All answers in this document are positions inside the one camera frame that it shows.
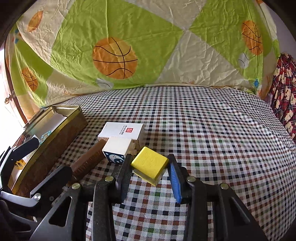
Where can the yellow wooden block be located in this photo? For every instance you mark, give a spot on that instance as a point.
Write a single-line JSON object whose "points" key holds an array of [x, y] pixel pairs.
{"points": [[149, 165]]}

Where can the wooden window frame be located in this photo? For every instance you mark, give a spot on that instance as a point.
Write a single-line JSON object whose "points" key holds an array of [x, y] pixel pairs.
{"points": [[15, 105]]}

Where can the brown ridged stick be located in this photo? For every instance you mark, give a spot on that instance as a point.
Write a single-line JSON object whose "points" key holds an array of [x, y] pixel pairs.
{"points": [[87, 161]]}

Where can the teal bear picture block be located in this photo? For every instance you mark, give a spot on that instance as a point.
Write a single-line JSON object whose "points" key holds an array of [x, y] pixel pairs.
{"points": [[44, 136]]}

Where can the green basketball pattern sheet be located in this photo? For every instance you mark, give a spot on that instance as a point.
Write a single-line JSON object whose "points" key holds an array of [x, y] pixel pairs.
{"points": [[60, 49]]}

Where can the red bear pattern fabric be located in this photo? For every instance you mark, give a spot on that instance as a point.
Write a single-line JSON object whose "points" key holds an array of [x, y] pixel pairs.
{"points": [[282, 94]]}

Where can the gold metal tin box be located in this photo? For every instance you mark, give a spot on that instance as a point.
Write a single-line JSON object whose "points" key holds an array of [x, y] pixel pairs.
{"points": [[65, 122]]}

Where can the yellow cartoon face toy block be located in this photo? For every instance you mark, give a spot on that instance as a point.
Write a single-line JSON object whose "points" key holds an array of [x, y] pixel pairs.
{"points": [[20, 164]]}

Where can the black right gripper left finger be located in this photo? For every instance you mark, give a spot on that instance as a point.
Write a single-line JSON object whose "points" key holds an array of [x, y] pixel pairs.
{"points": [[111, 190]]}

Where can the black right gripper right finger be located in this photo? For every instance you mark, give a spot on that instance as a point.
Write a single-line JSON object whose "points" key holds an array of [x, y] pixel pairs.
{"points": [[191, 191]]}

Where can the white box red logo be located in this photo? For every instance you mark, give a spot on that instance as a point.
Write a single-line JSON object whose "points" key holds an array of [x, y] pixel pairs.
{"points": [[135, 131]]}

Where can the checkered tablecloth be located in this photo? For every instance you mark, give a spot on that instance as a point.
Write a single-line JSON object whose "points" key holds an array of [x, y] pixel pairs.
{"points": [[219, 135]]}

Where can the white cube block blue face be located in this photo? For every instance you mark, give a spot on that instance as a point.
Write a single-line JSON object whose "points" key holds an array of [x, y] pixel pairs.
{"points": [[117, 148]]}

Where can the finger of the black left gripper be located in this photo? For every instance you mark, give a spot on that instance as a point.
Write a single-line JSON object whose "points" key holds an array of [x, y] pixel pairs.
{"points": [[11, 155], [47, 191]]}

